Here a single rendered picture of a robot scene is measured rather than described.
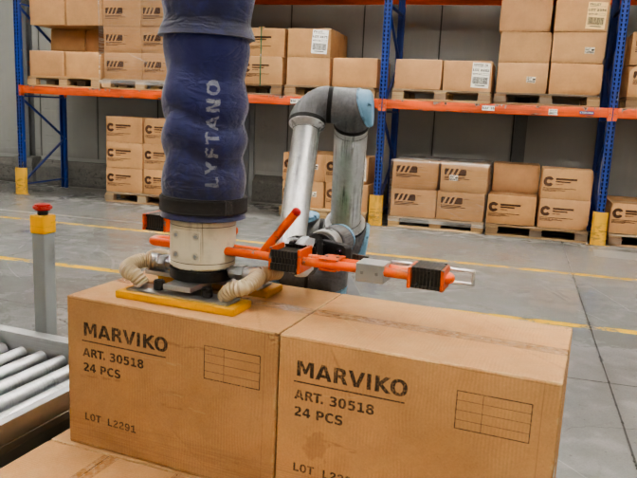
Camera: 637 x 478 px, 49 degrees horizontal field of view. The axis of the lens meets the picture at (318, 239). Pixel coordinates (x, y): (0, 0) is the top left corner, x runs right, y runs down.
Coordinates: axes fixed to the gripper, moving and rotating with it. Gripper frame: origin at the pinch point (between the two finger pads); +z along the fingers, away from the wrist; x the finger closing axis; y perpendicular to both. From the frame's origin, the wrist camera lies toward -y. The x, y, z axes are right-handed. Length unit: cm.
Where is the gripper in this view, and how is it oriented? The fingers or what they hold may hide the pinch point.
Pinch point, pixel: (300, 259)
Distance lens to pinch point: 171.6
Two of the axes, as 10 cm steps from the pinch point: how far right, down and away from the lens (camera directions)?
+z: -3.7, 1.4, -9.2
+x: 0.4, -9.8, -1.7
